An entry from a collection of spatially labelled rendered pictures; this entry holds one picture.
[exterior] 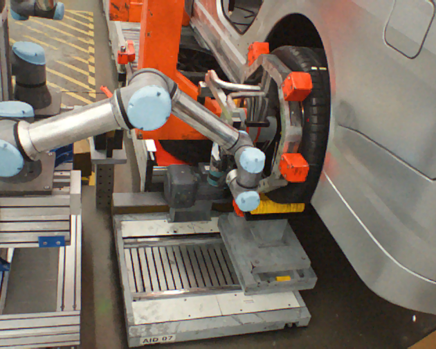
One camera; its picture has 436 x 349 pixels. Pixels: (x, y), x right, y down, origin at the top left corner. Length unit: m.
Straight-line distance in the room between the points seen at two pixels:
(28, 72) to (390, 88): 1.29
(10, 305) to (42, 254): 0.29
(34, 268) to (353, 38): 1.53
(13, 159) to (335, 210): 1.00
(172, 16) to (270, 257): 1.18
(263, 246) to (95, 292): 0.82
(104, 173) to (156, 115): 1.40
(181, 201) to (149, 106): 1.19
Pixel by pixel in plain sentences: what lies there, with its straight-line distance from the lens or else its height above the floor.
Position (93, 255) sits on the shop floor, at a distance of 2.49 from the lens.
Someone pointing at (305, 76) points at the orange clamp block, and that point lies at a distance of 1.73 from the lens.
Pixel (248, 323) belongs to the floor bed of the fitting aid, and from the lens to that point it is 2.18.
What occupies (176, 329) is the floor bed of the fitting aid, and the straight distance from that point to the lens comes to 2.10.
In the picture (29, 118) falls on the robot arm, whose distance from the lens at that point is 1.50.
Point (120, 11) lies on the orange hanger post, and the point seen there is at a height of 0.61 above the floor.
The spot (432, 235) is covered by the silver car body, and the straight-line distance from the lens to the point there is 1.31.
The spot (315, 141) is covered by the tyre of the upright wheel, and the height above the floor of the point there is 0.96.
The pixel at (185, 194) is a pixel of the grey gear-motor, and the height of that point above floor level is 0.33.
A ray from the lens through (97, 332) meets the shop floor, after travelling 2.17.
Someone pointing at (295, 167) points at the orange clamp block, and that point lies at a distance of 1.70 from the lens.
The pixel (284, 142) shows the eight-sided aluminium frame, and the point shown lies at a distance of 1.74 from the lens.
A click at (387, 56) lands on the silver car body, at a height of 1.36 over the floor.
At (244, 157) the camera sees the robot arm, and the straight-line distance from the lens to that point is 1.44.
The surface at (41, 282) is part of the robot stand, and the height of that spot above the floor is 0.21.
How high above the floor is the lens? 1.73
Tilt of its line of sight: 33 degrees down
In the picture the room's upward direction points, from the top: 11 degrees clockwise
